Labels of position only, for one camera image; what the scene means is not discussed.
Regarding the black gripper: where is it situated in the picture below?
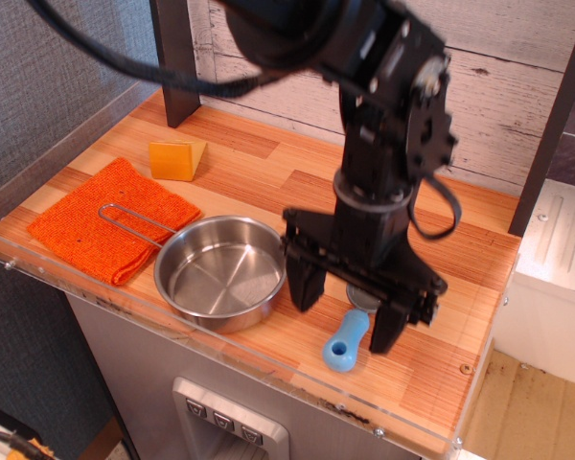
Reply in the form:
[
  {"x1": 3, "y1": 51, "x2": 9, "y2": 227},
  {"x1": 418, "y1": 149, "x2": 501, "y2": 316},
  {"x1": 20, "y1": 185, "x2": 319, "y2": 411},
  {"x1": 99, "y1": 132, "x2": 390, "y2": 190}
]
[{"x1": 283, "y1": 185, "x2": 448, "y2": 355}]

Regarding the blue spoon with grey bowl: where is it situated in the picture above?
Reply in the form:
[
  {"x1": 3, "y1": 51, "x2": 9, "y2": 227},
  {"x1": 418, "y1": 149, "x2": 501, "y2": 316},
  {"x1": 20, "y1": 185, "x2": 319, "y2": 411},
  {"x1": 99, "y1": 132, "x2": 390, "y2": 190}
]
[{"x1": 322, "y1": 285, "x2": 380, "y2": 373}]

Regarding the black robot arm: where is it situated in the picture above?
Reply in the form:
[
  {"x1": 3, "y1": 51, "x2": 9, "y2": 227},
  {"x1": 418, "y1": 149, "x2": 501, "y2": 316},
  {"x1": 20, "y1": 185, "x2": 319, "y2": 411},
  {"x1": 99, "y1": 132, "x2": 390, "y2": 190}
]
[{"x1": 224, "y1": 1, "x2": 461, "y2": 354}]

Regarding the orange towel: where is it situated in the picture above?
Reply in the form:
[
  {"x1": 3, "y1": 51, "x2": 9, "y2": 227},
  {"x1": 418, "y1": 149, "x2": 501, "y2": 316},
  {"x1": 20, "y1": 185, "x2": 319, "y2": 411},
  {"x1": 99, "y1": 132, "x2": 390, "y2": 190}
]
[{"x1": 28, "y1": 158, "x2": 202, "y2": 286}]

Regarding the silver dispenser button panel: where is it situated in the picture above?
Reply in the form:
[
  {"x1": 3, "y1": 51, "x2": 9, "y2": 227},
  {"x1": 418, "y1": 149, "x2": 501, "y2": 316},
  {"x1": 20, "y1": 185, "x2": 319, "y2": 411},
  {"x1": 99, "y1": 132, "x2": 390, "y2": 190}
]
[{"x1": 172, "y1": 377, "x2": 290, "y2": 459}]

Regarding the grey toy kitchen cabinet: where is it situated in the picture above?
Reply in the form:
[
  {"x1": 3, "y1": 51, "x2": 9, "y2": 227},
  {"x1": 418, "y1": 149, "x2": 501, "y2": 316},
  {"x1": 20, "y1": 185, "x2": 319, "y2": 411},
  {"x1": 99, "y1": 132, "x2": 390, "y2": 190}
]
[{"x1": 67, "y1": 295, "x2": 415, "y2": 459}]

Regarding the white cabinet at right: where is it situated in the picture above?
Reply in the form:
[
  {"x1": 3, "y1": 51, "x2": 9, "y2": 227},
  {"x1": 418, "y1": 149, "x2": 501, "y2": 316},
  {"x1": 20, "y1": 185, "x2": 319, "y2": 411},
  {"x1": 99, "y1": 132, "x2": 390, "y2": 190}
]
[{"x1": 493, "y1": 180, "x2": 575, "y2": 383}]

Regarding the yellow cheese wedge block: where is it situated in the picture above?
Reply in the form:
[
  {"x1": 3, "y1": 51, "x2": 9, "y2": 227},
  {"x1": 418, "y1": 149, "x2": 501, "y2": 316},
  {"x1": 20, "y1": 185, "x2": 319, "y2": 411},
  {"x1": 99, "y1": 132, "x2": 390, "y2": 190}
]
[{"x1": 149, "y1": 141, "x2": 207, "y2": 182}]

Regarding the orange cloth at bottom left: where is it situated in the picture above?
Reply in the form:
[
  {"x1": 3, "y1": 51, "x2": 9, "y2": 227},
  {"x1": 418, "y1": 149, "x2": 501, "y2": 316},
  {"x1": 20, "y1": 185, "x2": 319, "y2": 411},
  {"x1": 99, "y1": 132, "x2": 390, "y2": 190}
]
[{"x1": 0, "y1": 431, "x2": 53, "y2": 460}]

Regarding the steel pan with wire handle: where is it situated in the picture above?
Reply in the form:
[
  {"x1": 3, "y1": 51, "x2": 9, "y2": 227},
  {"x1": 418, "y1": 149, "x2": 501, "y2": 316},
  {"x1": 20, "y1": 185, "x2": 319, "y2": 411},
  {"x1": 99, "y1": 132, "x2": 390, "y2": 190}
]
[{"x1": 98, "y1": 203, "x2": 287, "y2": 334}]

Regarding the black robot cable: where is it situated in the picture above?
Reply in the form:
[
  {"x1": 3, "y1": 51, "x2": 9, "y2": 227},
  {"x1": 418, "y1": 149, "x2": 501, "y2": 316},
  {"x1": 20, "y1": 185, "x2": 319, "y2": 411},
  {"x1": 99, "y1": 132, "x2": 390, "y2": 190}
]
[{"x1": 26, "y1": 0, "x2": 464, "y2": 242}]

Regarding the dark left upright post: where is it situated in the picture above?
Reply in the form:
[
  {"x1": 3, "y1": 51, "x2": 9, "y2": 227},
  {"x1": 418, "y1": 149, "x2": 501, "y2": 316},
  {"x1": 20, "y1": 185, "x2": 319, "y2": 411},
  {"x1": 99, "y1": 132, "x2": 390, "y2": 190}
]
[{"x1": 149, "y1": 0, "x2": 200, "y2": 128}]

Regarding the dark upright post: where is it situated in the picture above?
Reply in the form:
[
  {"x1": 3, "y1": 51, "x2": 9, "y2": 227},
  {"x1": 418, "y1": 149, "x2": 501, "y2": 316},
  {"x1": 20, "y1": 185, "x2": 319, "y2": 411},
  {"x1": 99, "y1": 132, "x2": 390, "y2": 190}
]
[
  {"x1": 507, "y1": 0, "x2": 575, "y2": 238},
  {"x1": 149, "y1": 0, "x2": 200, "y2": 128}
]

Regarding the clear acrylic guard rail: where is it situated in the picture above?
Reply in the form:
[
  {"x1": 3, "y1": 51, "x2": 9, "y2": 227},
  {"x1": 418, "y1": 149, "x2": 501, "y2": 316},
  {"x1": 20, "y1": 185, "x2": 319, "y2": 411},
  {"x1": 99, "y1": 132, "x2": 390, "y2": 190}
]
[{"x1": 0, "y1": 69, "x2": 520, "y2": 459}]

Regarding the dark right upright post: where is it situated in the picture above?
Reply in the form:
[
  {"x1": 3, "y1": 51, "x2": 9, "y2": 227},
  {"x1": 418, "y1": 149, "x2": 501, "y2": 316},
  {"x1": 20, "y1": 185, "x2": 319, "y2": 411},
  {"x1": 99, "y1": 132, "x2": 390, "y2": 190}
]
[{"x1": 507, "y1": 0, "x2": 575, "y2": 238}]

